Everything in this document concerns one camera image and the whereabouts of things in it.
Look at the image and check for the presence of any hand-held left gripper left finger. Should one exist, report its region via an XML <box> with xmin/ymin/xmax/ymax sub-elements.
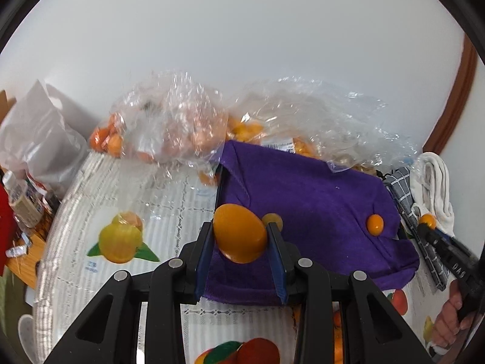
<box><xmin>43</xmin><ymin>222</ymin><xmax>216</xmax><ymax>364</ymax></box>

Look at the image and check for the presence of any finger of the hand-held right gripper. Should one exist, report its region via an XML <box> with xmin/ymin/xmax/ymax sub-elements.
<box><xmin>417</xmin><ymin>225</ymin><xmax>467</xmax><ymax>277</ymax></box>
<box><xmin>432</xmin><ymin>227</ymin><xmax>476</xmax><ymax>260</ymax></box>

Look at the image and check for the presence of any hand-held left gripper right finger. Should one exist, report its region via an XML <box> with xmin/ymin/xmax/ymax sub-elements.
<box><xmin>265</xmin><ymin>222</ymin><xmax>434</xmax><ymax>364</ymax></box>

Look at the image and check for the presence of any small yellow-green fruit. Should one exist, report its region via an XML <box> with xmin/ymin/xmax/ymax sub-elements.
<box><xmin>262</xmin><ymin>213</ymin><xmax>283</xmax><ymax>231</ymax></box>

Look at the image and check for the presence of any purple towel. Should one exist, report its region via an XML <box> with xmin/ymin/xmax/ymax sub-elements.
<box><xmin>201</xmin><ymin>140</ymin><xmax>420</xmax><ymax>306</ymax></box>

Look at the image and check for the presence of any person's right hand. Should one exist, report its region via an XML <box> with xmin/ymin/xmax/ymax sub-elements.
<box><xmin>432</xmin><ymin>280</ymin><xmax>475</xmax><ymax>349</ymax></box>

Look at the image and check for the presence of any white striped towel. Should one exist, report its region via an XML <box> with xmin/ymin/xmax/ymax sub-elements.
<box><xmin>411</xmin><ymin>152</ymin><xmax>455</xmax><ymax>238</ymax></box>

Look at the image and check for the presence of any grey checked cloth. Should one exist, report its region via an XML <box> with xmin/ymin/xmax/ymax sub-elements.
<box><xmin>383</xmin><ymin>166</ymin><xmax>450</xmax><ymax>292</ymax></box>

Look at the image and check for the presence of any fruit-print tablecloth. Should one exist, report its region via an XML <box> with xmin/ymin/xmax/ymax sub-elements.
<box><xmin>32</xmin><ymin>152</ymin><xmax>467</xmax><ymax>364</ymax></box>

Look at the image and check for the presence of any heap of small oranges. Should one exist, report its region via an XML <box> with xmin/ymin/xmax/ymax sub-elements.
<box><xmin>226</xmin><ymin>116</ymin><xmax>321</xmax><ymax>157</ymax></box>

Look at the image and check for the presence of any clear plastic bag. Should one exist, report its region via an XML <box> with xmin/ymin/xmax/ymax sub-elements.
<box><xmin>91</xmin><ymin>70</ymin><xmax>230</xmax><ymax>188</ymax></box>
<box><xmin>227</xmin><ymin>77</ymin><xmax>423</xmax><ymax>177</ymax></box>

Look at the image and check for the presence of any heap of tangerines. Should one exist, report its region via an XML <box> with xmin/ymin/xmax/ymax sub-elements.
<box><xmin>89</xmin><ymin>114</ymin><xmax>160</xmax><ymax>162</ymax></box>

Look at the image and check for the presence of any white plastic bottle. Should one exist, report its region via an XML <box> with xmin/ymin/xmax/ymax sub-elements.
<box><xmin>2</xmin><ymin>170</ymin><xmax>43</xmax><ymax>229</ymax></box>

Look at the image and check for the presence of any red paper box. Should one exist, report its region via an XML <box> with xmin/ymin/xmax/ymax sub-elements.
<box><xmin>0</xmin><ymin>186</ymin><xmax>19</xmax><ymax>274</ymax></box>

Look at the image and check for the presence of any white plastic bag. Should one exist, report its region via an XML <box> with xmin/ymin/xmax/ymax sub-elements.
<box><xmin>0</xmin><ymin>79</ymin><xmax>89</xmax><ymax>194</ymax></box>

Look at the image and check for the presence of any brown wooden door frame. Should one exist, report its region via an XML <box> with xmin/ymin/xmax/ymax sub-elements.
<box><xmin>422</xmin><ymin>32</ymin><xmax>479</xmax><ymax>156</ymax></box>

